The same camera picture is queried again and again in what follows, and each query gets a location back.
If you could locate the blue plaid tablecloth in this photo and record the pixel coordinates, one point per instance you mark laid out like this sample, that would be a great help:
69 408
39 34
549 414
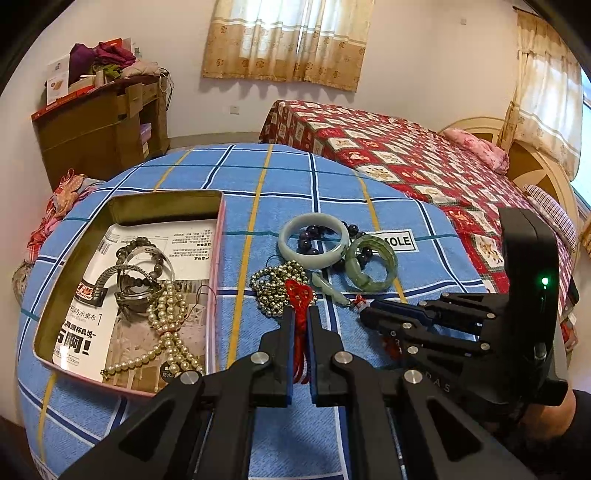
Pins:
286 194

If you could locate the striped pillow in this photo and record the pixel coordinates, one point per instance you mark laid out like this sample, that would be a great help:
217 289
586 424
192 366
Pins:
554 217

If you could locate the wooden headboard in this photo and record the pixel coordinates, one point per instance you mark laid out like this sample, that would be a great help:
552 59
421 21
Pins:
535 161

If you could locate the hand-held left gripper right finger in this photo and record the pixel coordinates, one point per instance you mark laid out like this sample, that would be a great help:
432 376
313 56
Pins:
312 350

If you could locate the pale jade bangle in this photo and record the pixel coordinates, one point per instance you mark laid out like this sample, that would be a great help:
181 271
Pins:
288 249

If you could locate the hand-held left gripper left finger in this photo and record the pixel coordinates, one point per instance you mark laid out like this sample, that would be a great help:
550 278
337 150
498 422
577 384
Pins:
290 350

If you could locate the beige patterned curtain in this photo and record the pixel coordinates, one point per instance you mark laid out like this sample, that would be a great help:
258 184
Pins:
286 41
545 92

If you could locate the white cardboard box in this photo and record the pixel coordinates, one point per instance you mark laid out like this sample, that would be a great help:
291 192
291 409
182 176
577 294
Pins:
57 78

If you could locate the silver stretch band watch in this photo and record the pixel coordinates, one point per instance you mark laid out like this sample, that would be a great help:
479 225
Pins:
134 295

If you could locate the floral cloth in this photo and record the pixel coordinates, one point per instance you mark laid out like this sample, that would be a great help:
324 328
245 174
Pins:
23 281

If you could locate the pink pillow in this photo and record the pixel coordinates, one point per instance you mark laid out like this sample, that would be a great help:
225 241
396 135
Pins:
475 147

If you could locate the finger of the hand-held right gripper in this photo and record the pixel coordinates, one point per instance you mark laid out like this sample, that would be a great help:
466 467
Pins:
392 327
397 307

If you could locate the green segmented jade bangle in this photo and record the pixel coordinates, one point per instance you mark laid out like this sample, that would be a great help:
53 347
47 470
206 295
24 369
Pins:
388 263

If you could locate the flat red box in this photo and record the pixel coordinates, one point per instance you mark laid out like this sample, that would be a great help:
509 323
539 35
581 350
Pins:
64 104

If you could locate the wooden desk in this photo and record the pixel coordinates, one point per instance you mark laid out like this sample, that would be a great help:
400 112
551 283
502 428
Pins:
92 134

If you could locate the printed paper leaflet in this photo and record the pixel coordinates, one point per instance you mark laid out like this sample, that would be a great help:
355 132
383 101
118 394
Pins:
189 244

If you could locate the pink metal tin box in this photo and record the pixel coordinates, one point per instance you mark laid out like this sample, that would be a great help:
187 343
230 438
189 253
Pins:
129 207

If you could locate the pile of colourful clothes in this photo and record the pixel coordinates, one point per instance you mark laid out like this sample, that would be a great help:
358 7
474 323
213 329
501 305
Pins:
60 203

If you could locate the red knot tassel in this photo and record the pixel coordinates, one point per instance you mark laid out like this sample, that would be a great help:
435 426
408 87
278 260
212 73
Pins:
300 295

